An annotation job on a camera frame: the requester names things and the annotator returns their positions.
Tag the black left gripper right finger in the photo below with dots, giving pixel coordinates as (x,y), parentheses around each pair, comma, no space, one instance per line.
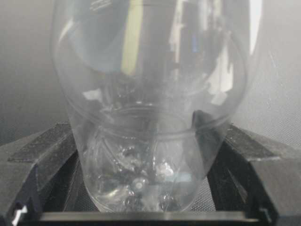
(252,173)

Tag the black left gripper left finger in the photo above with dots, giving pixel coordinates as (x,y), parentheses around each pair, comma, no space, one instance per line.
(39,173)

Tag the clear plastic bottle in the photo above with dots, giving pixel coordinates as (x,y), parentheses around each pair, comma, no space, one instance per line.
(151,87)

